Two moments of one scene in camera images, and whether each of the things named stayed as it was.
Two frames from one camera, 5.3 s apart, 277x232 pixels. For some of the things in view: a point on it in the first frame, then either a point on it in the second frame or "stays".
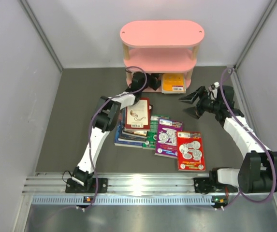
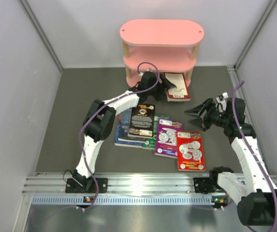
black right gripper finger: (193, 111) → (198, 123)
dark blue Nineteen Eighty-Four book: (129, 137) stays
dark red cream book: (137, 117) → (181, 93)
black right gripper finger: (193, 97) → (199, 110)
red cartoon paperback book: (190, 156) stays
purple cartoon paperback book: (167, 145) stays
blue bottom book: (124, 143) stays
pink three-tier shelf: (163, 47) stays
